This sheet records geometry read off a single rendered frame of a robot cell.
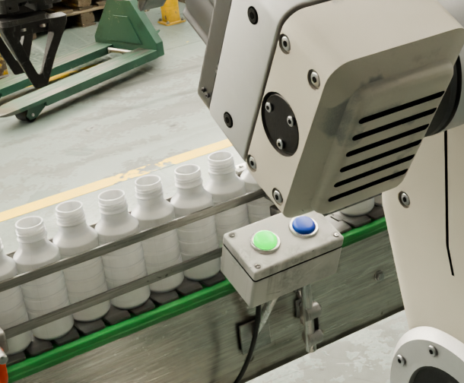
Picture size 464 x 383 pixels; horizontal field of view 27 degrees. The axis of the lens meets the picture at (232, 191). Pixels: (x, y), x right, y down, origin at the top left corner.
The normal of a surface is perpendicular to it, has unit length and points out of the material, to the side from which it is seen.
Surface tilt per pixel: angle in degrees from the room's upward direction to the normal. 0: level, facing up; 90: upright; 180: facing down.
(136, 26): 90
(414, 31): 30
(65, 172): 0
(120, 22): 90
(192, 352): 90
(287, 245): 20
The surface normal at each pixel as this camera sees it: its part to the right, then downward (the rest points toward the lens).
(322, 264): 0.52, 0.60
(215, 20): -0.85, 0.30
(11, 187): -0.11, -0.90
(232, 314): 0.51, 0.31
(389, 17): 0.16, -0.62
